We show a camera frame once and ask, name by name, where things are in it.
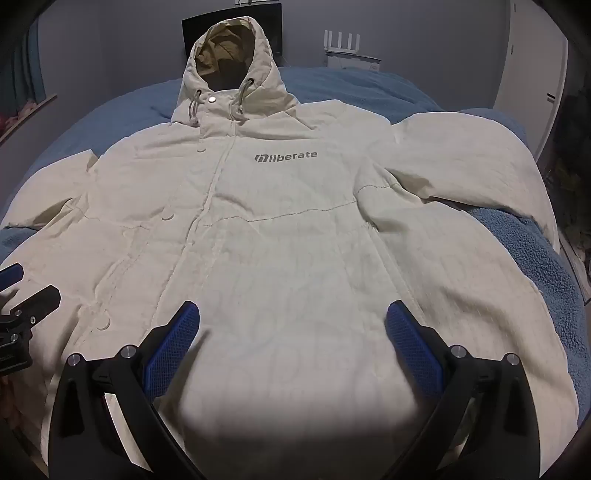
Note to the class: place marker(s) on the black monitor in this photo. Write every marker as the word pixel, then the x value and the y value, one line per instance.
pixel 277 27

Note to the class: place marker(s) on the blue curtain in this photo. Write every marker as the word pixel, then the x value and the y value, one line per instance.
pixel 23 69

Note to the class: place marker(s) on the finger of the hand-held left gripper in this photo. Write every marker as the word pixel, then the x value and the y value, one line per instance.
pixel 41 300
pixel 11 274

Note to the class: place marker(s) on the cream hooded jacket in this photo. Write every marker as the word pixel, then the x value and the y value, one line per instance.
pixel 286 240

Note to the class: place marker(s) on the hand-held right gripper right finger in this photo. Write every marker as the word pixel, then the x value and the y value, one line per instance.
pixel 413 350

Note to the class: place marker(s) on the blue fleece blanket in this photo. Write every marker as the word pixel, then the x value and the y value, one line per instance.
pixel 351 87

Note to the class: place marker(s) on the wooden board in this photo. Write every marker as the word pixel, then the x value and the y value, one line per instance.
pixel 44 104

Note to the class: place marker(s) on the dark clutter pile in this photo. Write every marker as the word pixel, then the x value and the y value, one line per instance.
pixel 575 175

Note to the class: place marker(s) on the white router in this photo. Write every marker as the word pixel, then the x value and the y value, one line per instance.
pixel 344 44

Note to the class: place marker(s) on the white door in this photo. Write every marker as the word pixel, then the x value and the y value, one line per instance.
pixel 531 69

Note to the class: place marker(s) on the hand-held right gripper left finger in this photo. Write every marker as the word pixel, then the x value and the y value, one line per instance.
pixel 171 346

